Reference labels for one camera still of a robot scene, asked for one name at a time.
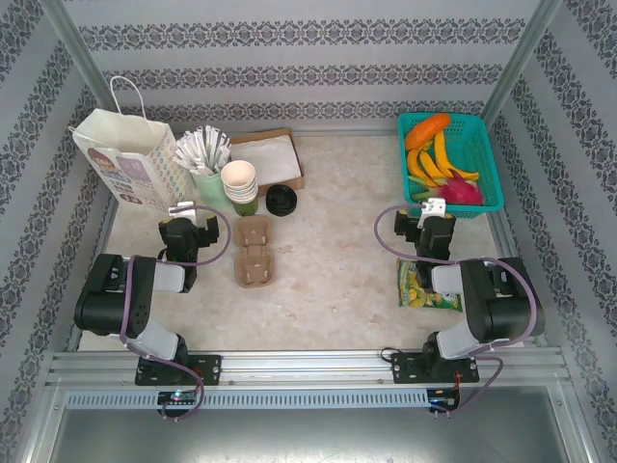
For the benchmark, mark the brown pulp cup carrier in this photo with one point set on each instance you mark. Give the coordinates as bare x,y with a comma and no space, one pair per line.
255,248

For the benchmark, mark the white printed paper bag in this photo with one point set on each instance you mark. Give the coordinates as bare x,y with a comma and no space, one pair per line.
144,164

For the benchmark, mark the brown cardboard tray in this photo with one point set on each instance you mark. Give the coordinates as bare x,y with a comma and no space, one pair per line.
297,182

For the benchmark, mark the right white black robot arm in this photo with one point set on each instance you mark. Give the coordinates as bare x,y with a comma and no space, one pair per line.
487,304

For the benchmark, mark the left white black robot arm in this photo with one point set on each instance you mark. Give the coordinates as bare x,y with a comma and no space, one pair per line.
144,299

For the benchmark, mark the light green holder cup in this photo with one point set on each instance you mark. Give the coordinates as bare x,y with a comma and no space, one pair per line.
208,190

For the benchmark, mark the pink toy dragon fruit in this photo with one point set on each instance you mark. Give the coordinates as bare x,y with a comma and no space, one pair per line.
460,193

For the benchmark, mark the green yellow snack bag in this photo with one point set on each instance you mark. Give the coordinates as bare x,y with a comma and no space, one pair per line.
414,289

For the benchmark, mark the cream paper cup stack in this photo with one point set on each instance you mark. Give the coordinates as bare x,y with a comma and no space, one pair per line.
238,176

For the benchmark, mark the yellow toy banana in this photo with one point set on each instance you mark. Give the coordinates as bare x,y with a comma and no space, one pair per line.
430,169
440,154
413,164

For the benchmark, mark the white wrapped straws bundle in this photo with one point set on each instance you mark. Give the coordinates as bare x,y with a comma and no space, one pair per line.
202,144

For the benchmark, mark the orange toy fruit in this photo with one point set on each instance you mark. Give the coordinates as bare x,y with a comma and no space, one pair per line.
426,129

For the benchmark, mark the teal plastic basket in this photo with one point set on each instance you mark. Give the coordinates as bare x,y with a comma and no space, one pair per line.
482,144

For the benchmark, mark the grey metal panel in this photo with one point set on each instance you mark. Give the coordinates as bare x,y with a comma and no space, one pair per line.
308,439

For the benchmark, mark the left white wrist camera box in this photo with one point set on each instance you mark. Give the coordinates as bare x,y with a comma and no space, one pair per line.
182,209

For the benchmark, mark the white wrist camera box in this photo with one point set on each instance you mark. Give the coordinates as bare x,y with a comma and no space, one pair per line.
182,209
432,208

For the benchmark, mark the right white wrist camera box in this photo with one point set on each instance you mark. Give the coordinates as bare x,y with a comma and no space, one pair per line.
432,208

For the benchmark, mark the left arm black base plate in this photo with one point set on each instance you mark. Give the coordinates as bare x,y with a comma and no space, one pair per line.
212,369

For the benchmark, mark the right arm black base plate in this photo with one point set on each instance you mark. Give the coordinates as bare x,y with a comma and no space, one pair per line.
402,369

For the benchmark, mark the aluminium mounting rail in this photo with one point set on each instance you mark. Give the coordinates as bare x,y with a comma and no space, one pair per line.
308,366

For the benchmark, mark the aluminium frame post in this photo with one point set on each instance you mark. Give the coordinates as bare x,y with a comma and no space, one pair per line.
520,58
72,43

